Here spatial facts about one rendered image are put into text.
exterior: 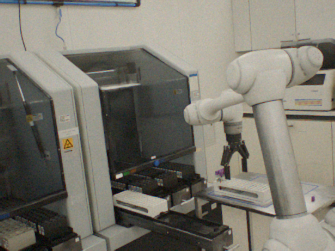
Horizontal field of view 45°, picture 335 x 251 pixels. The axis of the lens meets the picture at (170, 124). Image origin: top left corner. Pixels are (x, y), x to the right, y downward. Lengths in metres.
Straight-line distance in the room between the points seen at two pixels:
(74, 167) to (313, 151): 2.62
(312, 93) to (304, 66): 2.48
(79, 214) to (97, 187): 0.15
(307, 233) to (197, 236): 0.52
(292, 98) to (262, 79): 2.67
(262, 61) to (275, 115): 0.18
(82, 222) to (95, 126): 0.45
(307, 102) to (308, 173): 0.67
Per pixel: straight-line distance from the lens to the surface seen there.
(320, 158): 3.98
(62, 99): 1.82
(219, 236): 1.69
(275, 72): 1.35
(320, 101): 3.86
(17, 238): 1.80
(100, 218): 2.01
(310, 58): 1.41
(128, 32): 3.52
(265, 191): 1.91
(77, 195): 1.91
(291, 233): 1.33
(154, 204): 1.90
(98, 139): 1.93
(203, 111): 1.80
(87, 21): 3.28
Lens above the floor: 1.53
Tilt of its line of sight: 10 degrees down
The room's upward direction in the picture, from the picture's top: 6 degrees counter-clockwise
